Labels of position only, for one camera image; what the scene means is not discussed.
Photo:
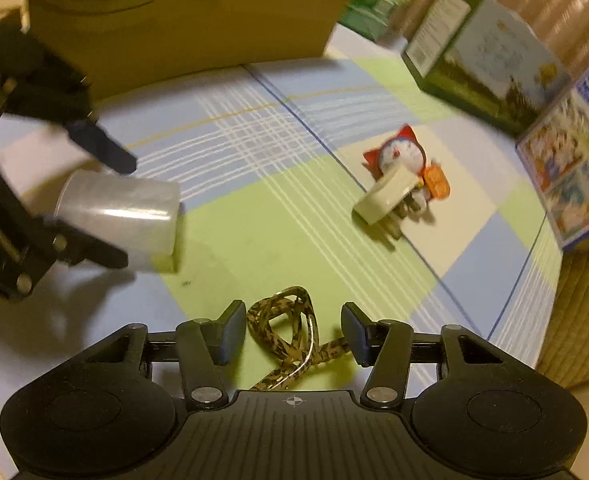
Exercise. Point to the blue cat figurine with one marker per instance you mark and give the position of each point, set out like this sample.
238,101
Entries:
399,155

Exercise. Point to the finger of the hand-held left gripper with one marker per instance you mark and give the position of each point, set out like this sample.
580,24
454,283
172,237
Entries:
104,147
89,247

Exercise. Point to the blue milk carton box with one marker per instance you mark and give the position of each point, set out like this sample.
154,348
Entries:
574,170

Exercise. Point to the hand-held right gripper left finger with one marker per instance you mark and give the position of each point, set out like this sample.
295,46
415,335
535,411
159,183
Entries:
232,331

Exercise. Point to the clear plastic cup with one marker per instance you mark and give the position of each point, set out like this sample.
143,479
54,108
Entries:
124,205

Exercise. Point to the white plug adapter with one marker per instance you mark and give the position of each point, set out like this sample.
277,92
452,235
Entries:
384,195

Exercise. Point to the green milk carton box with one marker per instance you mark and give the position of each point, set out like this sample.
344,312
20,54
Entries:
484,50

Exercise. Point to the small green boxes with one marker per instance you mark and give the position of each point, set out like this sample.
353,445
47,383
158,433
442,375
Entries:
374,10

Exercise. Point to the quilted tan cushion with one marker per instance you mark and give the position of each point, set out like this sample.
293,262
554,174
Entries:
584,320

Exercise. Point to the checked bed sheet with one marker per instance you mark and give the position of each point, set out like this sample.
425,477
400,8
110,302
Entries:
274,185

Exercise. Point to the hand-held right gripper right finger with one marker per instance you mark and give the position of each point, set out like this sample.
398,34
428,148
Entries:
354,334

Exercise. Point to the brown cardboard box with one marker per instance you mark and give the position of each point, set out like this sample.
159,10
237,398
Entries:
184,15

